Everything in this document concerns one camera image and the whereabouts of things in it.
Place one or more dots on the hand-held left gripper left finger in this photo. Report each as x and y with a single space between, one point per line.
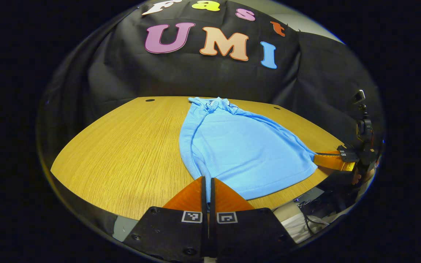
174 233

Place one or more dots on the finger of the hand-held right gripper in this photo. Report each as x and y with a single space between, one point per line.
333 160

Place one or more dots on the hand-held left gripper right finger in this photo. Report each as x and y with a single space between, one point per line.
247 232

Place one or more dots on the light blue T-shirt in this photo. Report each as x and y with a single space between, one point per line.
247 149

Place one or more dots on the beige object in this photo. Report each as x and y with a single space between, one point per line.
285 210

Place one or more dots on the black backdrop cloth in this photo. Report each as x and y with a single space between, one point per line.
214 76

